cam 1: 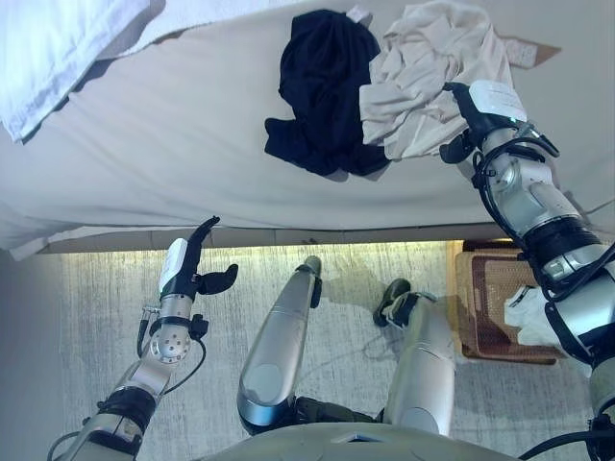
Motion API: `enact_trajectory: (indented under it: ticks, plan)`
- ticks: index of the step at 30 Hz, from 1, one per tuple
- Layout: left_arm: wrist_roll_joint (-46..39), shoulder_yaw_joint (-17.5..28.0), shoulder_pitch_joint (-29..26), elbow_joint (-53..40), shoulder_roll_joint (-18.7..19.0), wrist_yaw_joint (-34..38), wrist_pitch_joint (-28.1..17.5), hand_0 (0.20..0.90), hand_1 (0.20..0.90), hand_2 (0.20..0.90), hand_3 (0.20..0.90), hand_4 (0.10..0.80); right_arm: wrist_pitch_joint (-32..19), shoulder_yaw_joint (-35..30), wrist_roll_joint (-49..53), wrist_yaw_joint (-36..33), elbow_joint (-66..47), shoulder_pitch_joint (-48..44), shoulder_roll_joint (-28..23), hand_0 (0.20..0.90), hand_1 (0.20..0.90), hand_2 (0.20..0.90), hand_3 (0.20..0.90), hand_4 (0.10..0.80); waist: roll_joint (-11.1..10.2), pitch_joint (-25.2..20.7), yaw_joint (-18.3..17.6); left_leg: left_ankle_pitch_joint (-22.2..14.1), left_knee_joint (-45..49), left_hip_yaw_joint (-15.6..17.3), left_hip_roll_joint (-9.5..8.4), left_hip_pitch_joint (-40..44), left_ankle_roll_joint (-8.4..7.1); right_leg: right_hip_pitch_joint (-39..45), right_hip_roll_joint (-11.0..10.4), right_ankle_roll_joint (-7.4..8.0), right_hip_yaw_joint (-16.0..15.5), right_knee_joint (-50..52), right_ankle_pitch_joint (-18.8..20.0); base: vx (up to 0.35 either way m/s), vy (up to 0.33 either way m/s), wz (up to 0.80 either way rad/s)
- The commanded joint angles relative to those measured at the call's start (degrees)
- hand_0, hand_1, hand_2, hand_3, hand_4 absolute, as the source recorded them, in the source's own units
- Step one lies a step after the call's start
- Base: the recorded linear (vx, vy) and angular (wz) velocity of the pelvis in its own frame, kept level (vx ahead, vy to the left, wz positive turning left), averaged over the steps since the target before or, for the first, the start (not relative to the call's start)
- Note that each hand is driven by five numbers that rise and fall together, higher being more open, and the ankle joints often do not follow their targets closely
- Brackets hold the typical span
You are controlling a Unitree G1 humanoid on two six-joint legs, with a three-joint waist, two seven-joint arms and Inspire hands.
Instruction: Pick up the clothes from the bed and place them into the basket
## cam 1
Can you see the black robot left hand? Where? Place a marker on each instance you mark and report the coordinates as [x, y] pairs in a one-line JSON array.
[[182, 269]]

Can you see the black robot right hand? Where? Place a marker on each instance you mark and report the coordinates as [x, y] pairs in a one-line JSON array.
[[490, 103]]

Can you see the beige garment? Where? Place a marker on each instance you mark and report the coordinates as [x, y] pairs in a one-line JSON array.
[[418, 72]]

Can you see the black garment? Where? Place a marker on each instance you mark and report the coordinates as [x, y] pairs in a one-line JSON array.
[[322, 96]]

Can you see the white garment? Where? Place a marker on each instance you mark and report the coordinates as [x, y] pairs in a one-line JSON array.
[[528, 317]]

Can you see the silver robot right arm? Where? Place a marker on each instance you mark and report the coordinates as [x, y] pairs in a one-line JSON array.
[[528, 192]]

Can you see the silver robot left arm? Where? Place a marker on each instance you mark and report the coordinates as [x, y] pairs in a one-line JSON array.
[[165, 346]]

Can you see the bed with beige cover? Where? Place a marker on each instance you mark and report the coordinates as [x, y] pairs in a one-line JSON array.
[[168, 144]]

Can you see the brown wicker basket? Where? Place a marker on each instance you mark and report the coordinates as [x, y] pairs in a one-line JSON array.
[[485, 307]]

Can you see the grey striped rug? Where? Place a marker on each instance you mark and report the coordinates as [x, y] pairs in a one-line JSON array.
[[144, 312]]

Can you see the silver robot left leg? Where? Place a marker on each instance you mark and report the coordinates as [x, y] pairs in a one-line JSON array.
[[278, 346]]

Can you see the silver robot leg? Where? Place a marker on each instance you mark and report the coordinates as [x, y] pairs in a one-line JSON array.
[[423, 365], [278, 346]]

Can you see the dark robot right foot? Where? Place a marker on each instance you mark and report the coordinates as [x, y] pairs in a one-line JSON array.
[[391, 302]]

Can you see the grey robot torso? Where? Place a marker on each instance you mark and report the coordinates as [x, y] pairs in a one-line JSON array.
[[346, 449]]

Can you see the white duvet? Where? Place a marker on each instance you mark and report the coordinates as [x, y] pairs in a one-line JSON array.
[[43, 53]]

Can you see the silver robot right leg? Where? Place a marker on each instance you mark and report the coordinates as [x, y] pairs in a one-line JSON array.
[[423, 365]]

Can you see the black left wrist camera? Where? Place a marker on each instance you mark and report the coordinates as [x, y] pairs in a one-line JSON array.
[[198, 325]]

